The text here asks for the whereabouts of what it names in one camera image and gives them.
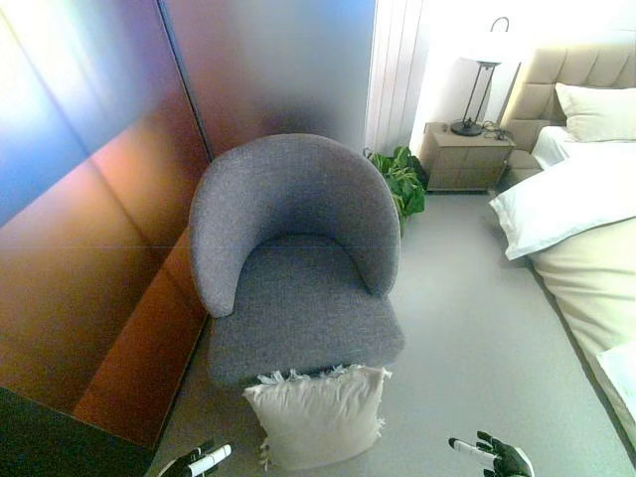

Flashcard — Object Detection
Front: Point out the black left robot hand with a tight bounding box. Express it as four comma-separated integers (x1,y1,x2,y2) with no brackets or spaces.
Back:
171,441,234,477

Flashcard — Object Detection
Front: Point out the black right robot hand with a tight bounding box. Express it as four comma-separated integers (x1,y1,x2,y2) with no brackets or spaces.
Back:
448,430,536,477

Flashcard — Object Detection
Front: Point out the white fringed throw pillow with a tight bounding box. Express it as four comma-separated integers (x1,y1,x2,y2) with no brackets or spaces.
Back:
241,364,393,472

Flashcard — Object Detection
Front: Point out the white bed pillow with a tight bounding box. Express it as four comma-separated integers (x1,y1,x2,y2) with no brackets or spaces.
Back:
554,81,636,144

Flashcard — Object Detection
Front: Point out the dark cabinet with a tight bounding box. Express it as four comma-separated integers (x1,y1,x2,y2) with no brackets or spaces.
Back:
0,386,155,477

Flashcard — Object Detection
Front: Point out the bed with cream cover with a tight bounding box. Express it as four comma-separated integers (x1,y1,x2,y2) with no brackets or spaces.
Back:
530,124,636,441

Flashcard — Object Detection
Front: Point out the grey fabric tub armchair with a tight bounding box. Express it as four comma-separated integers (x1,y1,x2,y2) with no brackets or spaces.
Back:
188,133,406,388

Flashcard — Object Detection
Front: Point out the white folded duvet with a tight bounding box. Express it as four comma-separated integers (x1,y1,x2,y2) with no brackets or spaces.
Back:
488,140,636,262

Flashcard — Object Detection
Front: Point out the green leafy potted plant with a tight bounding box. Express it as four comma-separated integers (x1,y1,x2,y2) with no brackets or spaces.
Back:
364,145,427,238

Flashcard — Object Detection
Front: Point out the beige wooden nightstand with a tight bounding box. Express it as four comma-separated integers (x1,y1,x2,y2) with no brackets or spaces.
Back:
418,121,517,194

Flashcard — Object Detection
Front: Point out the beige tufted headboard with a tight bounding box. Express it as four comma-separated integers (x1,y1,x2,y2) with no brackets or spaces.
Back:
498,43,636,173

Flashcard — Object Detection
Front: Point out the black table lamp white shade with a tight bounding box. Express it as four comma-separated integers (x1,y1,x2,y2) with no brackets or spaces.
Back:
449,16,521,138

